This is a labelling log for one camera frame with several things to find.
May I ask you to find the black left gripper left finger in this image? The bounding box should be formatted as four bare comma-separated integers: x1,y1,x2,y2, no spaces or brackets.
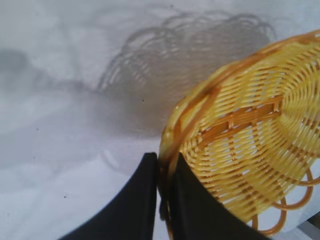
58,152,160,240

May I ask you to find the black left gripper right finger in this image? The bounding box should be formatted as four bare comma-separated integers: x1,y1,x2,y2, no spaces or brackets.
172,152,272,240

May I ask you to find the yellow woven plastic basket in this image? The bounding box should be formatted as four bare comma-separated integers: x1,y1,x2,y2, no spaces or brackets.
158,29,320,240

